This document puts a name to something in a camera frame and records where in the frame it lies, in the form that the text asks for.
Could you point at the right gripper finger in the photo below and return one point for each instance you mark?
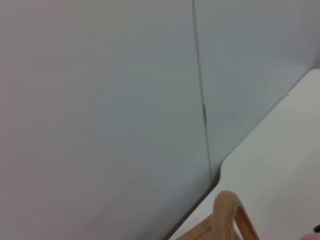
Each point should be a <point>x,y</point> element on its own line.
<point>317,228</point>

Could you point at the pink peach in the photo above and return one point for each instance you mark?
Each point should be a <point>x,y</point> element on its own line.
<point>312,237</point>

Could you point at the brown jute handbag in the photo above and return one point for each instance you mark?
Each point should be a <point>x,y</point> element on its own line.
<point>225,212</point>

